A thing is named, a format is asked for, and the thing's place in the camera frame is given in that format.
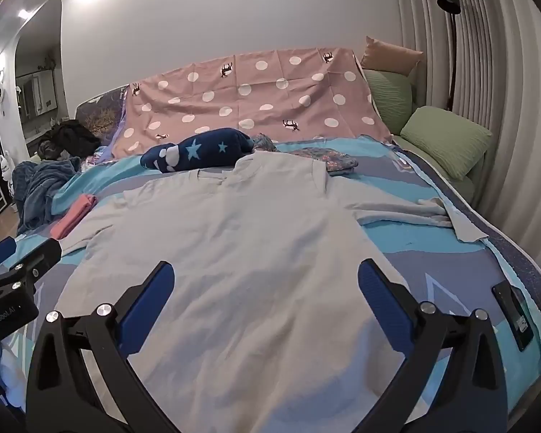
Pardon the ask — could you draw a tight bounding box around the blue denim garment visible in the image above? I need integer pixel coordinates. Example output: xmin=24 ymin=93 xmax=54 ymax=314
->
xmin=12 ymin=157 xmax=81 ymax=235

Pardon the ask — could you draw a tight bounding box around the black phone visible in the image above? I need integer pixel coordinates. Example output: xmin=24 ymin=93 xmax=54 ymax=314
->
xmin=492 ymin=281 xmax=534 ymax=352

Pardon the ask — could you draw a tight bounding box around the grey t-shirt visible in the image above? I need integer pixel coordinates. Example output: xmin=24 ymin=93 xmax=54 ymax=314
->
xmin=56 ymin=152 xmax=483 ymax=432

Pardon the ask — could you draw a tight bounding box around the beige curtain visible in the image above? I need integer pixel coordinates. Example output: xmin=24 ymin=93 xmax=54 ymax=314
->
xmin=398 ymin=0 xmax=541 ymax=267

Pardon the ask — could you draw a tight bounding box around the green pillow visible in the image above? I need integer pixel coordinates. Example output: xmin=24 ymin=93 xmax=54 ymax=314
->
xmin=401 ymin=106 xmax=493 ymax=180
xmin=364 ymin=69 xmax=414 ymax=135

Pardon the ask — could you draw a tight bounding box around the dark clothes pile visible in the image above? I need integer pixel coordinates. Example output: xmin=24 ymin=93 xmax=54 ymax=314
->
xmin=37 ymin=119 xmax=101 ymax=160

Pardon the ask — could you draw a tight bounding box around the black floor lamp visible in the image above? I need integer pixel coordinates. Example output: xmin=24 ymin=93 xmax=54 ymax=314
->
xmin=437 ymin=0 xmax=461 ymax=111

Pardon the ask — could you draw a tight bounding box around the folded floral garment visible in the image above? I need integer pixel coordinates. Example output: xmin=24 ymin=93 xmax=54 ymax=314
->
xmin=251 ymin=134 xmax=359 ymax=176

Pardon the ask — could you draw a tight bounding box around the orange pillow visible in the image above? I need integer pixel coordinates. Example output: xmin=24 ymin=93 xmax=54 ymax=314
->
xmin=361 ymin=36 xmax=424 ymax=76

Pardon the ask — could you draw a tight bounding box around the navy star fleece blanket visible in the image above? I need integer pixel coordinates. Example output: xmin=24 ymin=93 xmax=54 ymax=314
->
xmin=140 ymin=128 xmax=254 ymax=173

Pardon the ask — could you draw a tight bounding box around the purple patterned headboard pillow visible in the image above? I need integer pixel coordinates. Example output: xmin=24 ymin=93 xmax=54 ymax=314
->
xmin=75 ymin=85 xmax=128 ymax=146

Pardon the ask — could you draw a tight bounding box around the green pillow near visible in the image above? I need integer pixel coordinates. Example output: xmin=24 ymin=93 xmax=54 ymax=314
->
xmin=401 ymin=106 xmax=493 ymax=180

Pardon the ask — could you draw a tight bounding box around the folded coral pink garment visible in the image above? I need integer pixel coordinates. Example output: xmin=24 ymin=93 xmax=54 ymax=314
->
xmin=50 ymin=193 xmax=97 ymax=240

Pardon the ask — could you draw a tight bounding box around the pink polka dot sheet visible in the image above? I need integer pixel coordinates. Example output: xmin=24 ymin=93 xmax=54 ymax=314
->
xmin=112 ymin=47 xmax=392 ymax=158

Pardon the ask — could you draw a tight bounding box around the green pillow far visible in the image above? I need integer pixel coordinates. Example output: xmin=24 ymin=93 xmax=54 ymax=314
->
xmin=364 ymin=69 xmax=414 ymax=135

